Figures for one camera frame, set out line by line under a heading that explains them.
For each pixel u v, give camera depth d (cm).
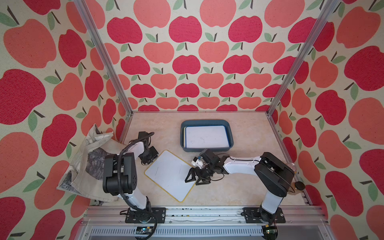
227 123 106
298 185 75
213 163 72
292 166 80
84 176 68
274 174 49
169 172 89
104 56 87
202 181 78
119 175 44
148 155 80
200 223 73
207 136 104
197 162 84
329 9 70
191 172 76
